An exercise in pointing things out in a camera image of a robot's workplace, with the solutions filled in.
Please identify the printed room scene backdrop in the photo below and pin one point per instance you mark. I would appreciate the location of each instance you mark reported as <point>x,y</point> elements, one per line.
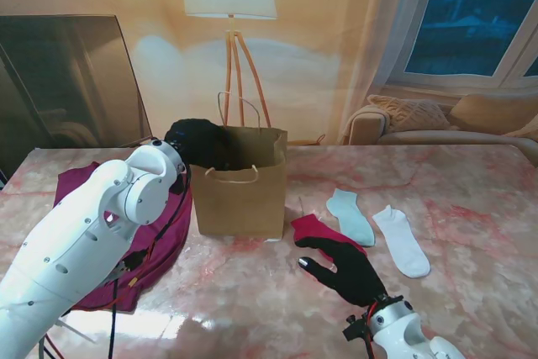
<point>315,39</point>

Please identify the kraft paper bag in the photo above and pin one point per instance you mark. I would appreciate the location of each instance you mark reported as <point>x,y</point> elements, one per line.
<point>239,207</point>

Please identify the light blue sock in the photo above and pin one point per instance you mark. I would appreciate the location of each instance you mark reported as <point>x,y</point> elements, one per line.
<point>351,218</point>

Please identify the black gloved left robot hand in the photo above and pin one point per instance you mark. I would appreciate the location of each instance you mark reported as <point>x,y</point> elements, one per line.
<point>197,140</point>

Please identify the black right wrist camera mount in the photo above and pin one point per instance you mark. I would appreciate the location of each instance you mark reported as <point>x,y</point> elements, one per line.
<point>354,328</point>

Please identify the dark grey leaning panel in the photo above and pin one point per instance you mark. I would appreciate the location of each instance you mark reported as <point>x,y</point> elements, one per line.
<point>63,81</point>

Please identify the red sock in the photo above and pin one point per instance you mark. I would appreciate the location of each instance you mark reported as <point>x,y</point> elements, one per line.
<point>313,226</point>

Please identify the thin clear stick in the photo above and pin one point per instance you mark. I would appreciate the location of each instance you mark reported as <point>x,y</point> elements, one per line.
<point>301,207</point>

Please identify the white sock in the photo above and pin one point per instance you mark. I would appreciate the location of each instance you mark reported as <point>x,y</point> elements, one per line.
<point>403,245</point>

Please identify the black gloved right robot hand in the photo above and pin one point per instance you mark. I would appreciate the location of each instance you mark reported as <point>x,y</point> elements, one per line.
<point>353,275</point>

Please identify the magenta shorts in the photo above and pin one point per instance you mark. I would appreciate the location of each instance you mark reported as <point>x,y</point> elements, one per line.
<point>164,245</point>

